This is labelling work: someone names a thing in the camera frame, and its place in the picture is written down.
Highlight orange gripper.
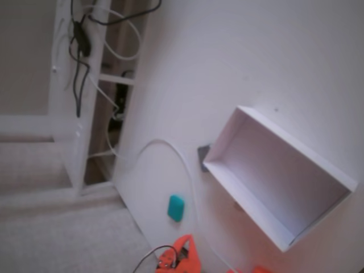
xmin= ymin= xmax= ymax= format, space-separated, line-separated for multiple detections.
xmin=155 ymin=234 xmax=203 ymax=273

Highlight green rounded cube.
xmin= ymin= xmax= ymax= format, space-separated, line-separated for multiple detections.
xmin=166 ymin=194 xmax=186 ymax=224

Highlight white cardboard bin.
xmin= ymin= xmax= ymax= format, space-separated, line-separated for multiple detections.
xmin=202 ymin=105 xmax=358 ymax=253

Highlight grey small tin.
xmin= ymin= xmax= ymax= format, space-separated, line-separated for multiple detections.
xmin=197 ymin=144 xmax=213 ymax=173

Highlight black servo wire loop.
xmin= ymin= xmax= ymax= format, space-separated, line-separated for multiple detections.
xmin=132 ymin=245 xmax=177 ymax=273

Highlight long white power cable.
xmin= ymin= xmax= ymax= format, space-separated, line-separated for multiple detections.
xmin=113 ymin=138 xmax=237 ymax=272

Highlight white metal frame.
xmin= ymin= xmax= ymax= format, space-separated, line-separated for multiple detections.
xmin=0 ymin=0 xmax=138 ymax=197

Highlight thin white cable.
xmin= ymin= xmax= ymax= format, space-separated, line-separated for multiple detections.
xmin=88 ymin=73 xmax=122 ymax=159

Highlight white looped cable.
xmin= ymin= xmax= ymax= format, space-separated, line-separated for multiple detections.
xmin=85 ymin=5 xmax=142 ymax=62

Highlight black cable with inline adapter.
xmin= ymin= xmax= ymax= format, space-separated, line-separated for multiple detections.
xmin=68 ymin=0 xmax=163 ymax=118

